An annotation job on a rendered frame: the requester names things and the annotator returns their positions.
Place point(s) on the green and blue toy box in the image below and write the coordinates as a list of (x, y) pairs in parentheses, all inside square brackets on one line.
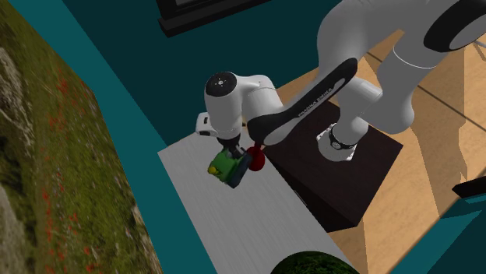
[(227, 167)]

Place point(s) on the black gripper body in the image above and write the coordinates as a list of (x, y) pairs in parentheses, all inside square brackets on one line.
[(231, 145)]

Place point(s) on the flowered meadow wall picture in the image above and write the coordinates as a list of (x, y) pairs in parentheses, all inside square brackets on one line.
[(57, 159)]

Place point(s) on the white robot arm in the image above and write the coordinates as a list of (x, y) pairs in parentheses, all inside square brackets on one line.
[(353, 41)]

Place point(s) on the dark green round plant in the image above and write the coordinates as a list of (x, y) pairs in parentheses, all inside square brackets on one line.
[(315, 265)]

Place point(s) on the grey wooden table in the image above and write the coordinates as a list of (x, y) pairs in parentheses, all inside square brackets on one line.
[(250, 220)]

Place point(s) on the dark robot stand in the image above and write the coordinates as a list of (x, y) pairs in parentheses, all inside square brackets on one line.
[(334, 178)]

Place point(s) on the red round object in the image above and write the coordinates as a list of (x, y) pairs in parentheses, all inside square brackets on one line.
[(257, 159)]

